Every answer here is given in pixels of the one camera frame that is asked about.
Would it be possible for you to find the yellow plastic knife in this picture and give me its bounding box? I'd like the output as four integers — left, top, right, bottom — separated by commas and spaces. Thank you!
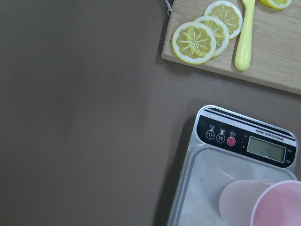
235, 0, 255, 71

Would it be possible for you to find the pink plastic cup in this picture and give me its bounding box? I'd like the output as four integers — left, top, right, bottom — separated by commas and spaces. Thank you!
219, 180, 301, 226

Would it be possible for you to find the silver electronic kitchen scale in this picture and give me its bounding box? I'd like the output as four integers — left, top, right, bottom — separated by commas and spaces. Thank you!
167, 105, 299, 226

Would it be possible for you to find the bamboo cutting board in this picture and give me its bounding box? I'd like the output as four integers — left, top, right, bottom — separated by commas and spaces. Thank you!
161, 0, 301, 95

